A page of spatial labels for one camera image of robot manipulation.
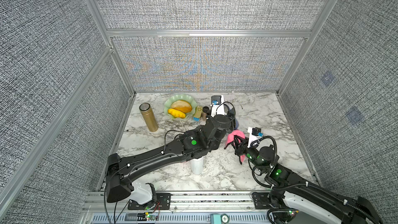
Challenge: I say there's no green scalloped plate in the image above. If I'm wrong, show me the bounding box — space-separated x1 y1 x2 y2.
164 93 198 119

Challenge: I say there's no yellow banana toy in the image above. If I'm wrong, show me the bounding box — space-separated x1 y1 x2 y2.
167 108 186 119

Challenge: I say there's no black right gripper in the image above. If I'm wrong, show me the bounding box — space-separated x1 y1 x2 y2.
233 133 266 176

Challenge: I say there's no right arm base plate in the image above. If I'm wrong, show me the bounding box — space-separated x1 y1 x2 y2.
251 192 280 209

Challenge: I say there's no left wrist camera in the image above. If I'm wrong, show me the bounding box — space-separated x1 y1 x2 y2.
210 95 226 117

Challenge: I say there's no white thermos black lid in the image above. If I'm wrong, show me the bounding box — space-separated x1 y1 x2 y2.
190 157 204 175

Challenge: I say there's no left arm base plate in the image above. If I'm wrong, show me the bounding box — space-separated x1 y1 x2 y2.
127 193 172 211

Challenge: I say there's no aluminium front rail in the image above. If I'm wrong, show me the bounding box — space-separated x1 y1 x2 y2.
78 190 269 224

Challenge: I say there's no gold gradient thermos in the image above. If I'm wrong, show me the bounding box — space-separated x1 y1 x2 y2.
139 103 159 132

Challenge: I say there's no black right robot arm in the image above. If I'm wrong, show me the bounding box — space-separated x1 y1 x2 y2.
227 134 383 224

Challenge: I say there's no small brown spice jar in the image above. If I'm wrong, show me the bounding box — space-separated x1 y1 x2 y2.
201 106 210 121

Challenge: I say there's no blue thermos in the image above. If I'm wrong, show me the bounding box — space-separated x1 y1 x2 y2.
232 118 239 130

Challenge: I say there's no pink cloth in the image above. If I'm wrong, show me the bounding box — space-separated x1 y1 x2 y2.
224 130 246 150

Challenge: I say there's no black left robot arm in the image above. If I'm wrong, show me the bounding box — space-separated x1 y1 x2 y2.
104 106 236 203

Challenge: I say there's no orange bread bun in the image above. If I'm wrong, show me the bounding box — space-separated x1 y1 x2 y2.
170 100 192 114

